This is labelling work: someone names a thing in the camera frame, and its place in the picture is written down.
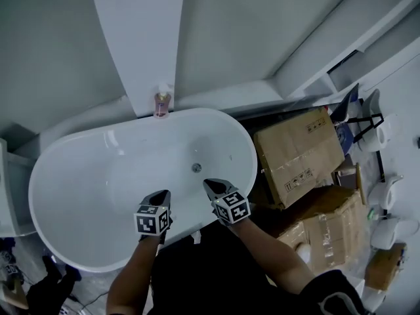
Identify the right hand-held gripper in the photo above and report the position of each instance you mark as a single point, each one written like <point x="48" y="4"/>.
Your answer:
<point x="233" y="208"/>

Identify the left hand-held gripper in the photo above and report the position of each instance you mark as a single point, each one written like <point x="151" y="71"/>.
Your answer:
<point x="147" y="223"/>

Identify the person's left forearm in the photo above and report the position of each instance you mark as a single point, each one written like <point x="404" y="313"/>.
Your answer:
<point x="131" y="274"/>

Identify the person's right forearm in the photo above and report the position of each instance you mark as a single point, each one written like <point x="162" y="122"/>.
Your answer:
<point x="272" y="251"/>

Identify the white oval bathtub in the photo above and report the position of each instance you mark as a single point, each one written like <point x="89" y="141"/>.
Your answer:
<point x="98" y="176"/>

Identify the person's black clothing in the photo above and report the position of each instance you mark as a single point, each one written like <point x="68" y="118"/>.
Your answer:
<point x="213" y="274"/>

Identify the plain brown cardboard box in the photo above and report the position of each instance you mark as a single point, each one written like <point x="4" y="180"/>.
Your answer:
<point x="295" y="149"/>

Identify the pink pump soap bottle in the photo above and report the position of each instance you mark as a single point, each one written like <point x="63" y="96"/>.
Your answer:
<point x="161" y="105"/>

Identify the white oval object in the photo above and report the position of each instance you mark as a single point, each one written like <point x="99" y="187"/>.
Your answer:
<point x="303" y="251"/>

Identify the tape-wrapped cardboard box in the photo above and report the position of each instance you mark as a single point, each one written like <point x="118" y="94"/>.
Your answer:
<point x="341" y="231"/>

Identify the white vanity cabinet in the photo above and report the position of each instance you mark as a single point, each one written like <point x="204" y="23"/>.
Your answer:
<point x="16" y="192"/>

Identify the toilet brush with green base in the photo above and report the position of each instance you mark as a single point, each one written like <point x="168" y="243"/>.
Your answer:
<point x="371" y="214"/>

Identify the blue chair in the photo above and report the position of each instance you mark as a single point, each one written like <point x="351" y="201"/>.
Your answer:
<point x="346" y="105"/>

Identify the white toilet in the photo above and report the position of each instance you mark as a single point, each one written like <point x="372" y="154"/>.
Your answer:
<point x="385" y="192"/>
<point x="390" y="235"/>
<point x="382" y="134"/>

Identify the medium grey roller blind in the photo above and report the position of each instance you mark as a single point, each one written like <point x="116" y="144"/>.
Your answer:
<point x="246" y="28"/>

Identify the grey chair with black legs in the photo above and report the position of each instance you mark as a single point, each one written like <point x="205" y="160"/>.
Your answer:
<point x="372" y="102"/>

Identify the dark window pane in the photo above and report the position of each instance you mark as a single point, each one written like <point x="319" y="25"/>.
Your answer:
<point x="343" y="62"/>

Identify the small cardboard box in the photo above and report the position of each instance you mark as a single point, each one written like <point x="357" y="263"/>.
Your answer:
<point x="384" y="267"/>

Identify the wide grey roller blind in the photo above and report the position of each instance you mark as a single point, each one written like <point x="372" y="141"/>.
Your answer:
<point x="49" y="44"/>

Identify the wooden chair frame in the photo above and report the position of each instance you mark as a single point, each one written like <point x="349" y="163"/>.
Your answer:
<point x="360" y="185"/>

